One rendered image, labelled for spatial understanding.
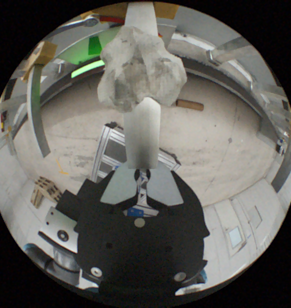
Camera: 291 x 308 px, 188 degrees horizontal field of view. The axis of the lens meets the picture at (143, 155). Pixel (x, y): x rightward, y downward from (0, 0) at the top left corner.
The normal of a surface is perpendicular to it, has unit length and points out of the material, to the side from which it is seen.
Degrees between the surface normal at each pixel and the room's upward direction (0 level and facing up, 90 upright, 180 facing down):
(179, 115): 0
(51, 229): 90
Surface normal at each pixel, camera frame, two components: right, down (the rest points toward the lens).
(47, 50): 1.00, 0.00
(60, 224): 0.50, -0.74
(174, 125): -0.02, 0.51
